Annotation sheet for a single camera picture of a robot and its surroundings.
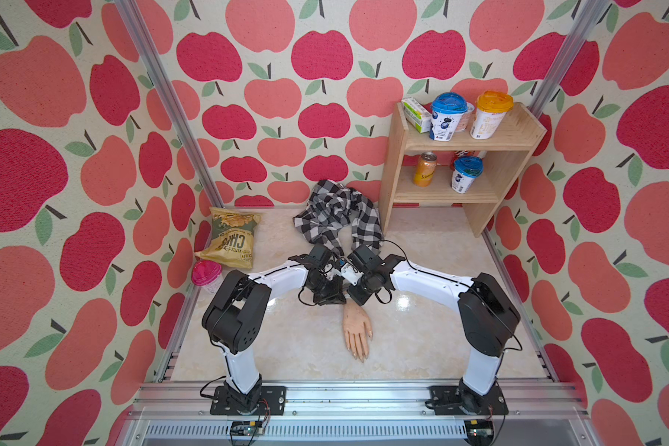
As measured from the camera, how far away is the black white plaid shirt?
1.07 metres

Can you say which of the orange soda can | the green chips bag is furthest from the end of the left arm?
the orange soda can

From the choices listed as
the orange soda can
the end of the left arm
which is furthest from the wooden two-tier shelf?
the end of the left arm

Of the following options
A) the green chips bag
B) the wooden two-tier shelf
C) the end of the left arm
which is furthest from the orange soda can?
the green chips bag

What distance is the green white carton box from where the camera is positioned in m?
0.82

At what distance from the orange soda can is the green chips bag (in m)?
0.68

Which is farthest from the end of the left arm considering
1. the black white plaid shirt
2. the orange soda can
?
the orange soda can

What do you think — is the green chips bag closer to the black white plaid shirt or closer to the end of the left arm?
the black white plaid shirt

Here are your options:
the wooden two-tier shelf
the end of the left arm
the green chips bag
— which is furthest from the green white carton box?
the green chips bag

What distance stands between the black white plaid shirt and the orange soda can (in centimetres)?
26
